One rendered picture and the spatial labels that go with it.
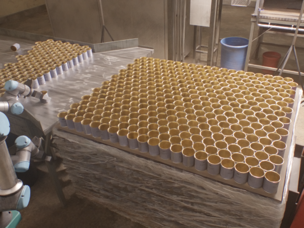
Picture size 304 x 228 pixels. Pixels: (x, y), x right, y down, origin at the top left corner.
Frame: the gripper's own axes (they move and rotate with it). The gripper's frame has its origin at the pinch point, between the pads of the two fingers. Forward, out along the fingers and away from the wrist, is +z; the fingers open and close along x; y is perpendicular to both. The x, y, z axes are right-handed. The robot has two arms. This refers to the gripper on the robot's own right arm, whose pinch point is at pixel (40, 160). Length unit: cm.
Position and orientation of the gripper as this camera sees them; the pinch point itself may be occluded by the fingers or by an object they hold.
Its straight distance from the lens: 197.4
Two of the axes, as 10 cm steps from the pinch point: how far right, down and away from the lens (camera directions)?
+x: 9.8, 1.8, -0.9
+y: -2.0, 8.3, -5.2
